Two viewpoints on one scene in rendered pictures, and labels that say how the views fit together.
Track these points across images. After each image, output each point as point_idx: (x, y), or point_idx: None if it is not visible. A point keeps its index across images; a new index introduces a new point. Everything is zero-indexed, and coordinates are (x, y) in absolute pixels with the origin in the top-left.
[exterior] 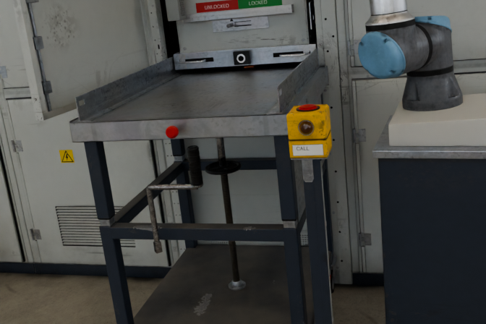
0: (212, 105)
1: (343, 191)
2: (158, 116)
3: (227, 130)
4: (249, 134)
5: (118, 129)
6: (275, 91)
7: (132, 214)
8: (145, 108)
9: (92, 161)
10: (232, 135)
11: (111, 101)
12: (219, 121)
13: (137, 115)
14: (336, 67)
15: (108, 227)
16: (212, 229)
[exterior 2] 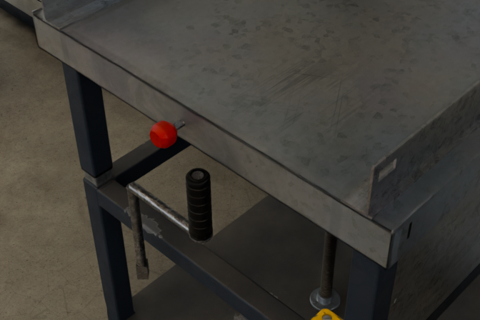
0: (291, 80)
1: None
2: (165, 76)
3: (265, 181)
4: (302, 211)
5: (98, 67)
6: (458, 73)
7: (161, 157)
8: (181, 20)
9: (71, 86)
10: (272, 194)
11: None
12: (253, 156)
13: (143, 45)
14: None
15: (93, 187)
16: (231, 292)
